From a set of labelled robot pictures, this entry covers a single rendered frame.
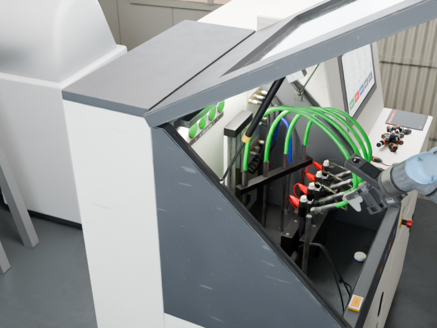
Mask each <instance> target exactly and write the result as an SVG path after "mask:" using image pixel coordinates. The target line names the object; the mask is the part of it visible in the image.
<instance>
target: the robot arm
mask: <svg viewBox="0 0 437 328"><path fill-rule="evenodd" d="M345 168H346V169H348V170H349V171H351V172H352V173H354V174H355V175H357V176H358V177H360V178H361V179H363V180H364V181H363V182H362V183H360V184H358V187H357V188H356V189H354V190H352V189H353V188H352V189H350V191H349V192H348V193H345V194H344V196H343V200H344V201H346V202H348V203H349V204H350V205H351V206H352V207H353V208H354V209H355V210H356V211H358V212H360V211H361V210H362V209H361V206H360V203H361V202H362V201H363V199H364V200H365V203H366V204H367V205H368V207H367V209H368V211H369V213H370V214H371V215H372V214H374V213H377V212H381V211H382V210H383V209H386V207H388V206H391V205H393V204H396V203H399V202H400V201H402V199H404V198H405V197H406V196H407V195H408V193H407V192H410V191H413V190H416V191H418V192H420V193H421V194H422V195H424V196H426V197H427V198H429V199H430V200H432V201H433V202H435V203H436V204H437V146H435V147H434V148H432V149H431V150H430V151H429V152H422V153H419V154H415V155H413V156H410V157H409V158H408V159H406V160H404V161H402V162H400V163H398V164H395V165H393V166H391V167H389V168H387V169H386V170H384V171H382V170H381V169H379V168H378V167H376V166H374V165H373V164H372V163H370V162H368V161H367V160H366V159H364V158H362V157H361V156H359V155H358V154H354V155H353V156H351V157H350V158H349V159H348V160H346V162H345ZM377 210H378V211H377Z"/></svg>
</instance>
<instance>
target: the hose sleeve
mask: <svg viewBox="0 0 437 328"><path fill-rule="evenodd" d="M336 203H337V202H335V203H332V204H327V205H324V206H319V207H316V208H315V212H316V213H321V212H326V211H329V210H335V209H338V207H337V206H336Z"/></svg>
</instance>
